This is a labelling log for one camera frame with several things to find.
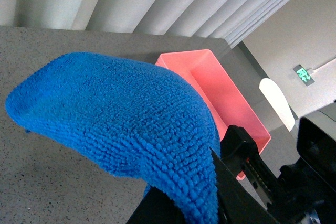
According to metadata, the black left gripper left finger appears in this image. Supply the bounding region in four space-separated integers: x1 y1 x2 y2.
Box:
127 189 186 224

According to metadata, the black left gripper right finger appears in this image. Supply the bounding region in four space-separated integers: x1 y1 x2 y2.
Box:
212 125 283 223

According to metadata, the blue microfiber cloth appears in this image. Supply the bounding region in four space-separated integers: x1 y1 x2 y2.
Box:
5 52 221 223

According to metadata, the pink plastic box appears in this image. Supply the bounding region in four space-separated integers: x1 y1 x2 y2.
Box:
155 49 271 152

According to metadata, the white rounded object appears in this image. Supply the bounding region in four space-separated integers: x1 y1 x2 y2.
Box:
259 78 295 132

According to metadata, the green exit sign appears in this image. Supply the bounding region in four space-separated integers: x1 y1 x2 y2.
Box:
293 65 315 87

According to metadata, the white pleated curtain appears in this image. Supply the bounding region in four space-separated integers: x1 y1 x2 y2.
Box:
1 0 290 47

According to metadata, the black camera box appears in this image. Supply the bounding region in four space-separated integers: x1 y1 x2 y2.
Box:
297 103 335 187

